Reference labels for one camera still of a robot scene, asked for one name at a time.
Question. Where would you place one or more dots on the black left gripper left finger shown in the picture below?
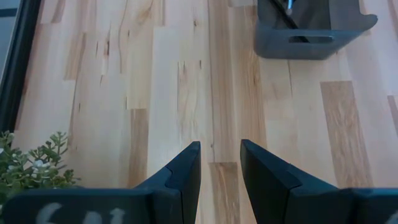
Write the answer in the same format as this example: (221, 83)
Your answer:
(93, 205)

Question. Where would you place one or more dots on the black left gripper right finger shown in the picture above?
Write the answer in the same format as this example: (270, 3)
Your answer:
(295, 202)

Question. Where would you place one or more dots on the artificial green plant in pot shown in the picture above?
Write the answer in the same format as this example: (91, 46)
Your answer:
(18, 174)

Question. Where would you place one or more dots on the grey plastic tray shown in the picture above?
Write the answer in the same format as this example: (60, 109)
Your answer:
(280, 48)

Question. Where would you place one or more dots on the black pencil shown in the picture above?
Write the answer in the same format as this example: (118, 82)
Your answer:
(287, 20)

